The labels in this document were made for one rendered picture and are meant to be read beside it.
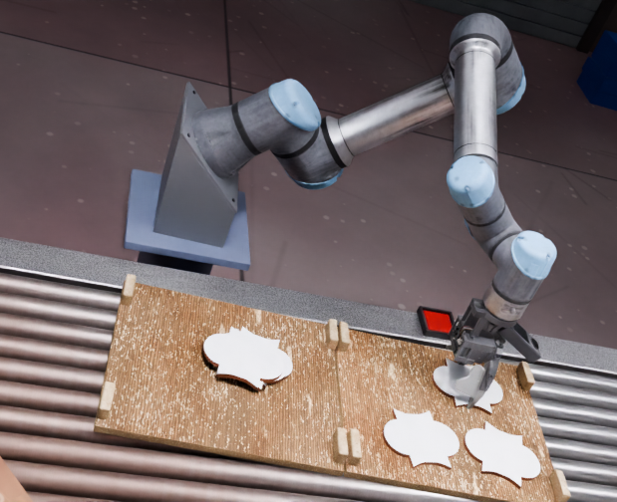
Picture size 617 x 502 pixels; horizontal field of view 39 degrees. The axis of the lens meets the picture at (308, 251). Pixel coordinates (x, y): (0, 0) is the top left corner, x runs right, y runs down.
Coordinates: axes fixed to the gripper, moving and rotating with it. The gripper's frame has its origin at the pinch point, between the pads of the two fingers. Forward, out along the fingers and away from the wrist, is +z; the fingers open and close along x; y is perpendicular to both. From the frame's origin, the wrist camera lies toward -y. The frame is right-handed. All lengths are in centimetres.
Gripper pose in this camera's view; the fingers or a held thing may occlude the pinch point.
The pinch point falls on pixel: (467, 384)
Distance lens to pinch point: 174.7
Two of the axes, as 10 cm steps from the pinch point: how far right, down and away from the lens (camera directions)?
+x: 0.3, 6.2, -7.9
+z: -2.9, 7.6, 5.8
